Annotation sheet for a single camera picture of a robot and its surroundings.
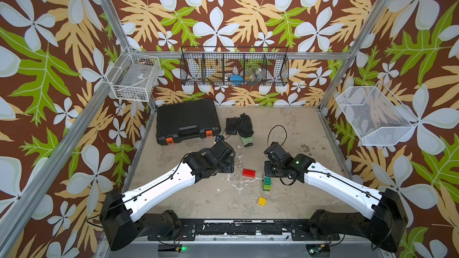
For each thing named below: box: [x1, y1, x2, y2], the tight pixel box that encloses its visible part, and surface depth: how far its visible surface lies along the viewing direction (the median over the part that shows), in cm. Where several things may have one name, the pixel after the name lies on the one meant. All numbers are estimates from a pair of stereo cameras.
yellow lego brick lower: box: [257, 196, 268, 207], surface depth 82 cm
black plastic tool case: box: [155, 98, 222, 146], surface depth 104 cm
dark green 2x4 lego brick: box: [263, 176, 272, 186], surface depth 84 cm
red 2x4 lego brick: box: [242, 168, 257, 179], surface depth 92 cm
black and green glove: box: [237, 112, 255, 147], surface depth 108 cm
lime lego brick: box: [262, 184, 272, 192], surface depth 86 cm
